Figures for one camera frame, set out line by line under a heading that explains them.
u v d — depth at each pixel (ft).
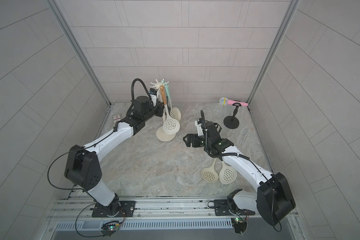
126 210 2.33
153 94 2.32
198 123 2.39
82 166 1.44
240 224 2.24
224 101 2.92
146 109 2.15
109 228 2.15
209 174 2.65
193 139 2.28
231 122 3.41
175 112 3.08
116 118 3.44
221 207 2.33
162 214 2.32
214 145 1.93
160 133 3.32
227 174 2.65
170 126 2.93
